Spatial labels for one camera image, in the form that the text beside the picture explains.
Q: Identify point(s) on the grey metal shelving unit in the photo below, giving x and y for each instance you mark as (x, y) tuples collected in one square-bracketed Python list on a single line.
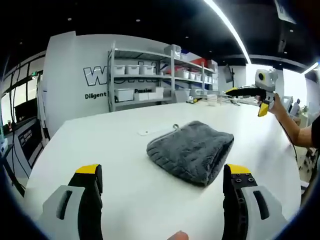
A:
[(140, 77)]

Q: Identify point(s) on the grey towel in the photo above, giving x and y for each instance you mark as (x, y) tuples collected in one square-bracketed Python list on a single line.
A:
[(192, 150)]

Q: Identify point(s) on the green exit sign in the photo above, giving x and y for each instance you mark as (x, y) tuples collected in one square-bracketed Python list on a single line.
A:
[(34, 73)]

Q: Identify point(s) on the black equipment cabinet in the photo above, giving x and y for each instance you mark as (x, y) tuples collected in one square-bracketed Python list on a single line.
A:
[(28, 142)]

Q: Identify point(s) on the white flat card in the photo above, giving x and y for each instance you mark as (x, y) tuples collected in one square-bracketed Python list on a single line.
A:
[(147, 132)]

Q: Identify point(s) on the hanging ceiling sign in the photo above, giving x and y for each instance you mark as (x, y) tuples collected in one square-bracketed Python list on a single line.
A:
[(283, 11)]

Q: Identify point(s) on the person's black sleeve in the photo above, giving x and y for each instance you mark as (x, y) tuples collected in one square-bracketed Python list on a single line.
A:
[(316, 135)]

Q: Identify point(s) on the rows of white storage bins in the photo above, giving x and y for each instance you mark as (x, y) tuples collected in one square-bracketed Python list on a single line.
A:
[(140, 70)]

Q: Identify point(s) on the long ceiling light strip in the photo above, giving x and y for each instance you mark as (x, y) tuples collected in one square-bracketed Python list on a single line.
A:
[(232, 32)]

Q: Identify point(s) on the black monitor on stand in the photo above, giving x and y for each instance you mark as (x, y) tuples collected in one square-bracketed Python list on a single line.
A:
[(228, 73)]

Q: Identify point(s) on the person's left hand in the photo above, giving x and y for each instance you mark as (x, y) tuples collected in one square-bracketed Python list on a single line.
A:
[(178, 236)]

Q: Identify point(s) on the office chair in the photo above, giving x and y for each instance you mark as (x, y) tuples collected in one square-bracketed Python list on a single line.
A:
[(296, 107)]

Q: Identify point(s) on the person's right hand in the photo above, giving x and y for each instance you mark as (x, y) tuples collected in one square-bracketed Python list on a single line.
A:
[(277, 103)]

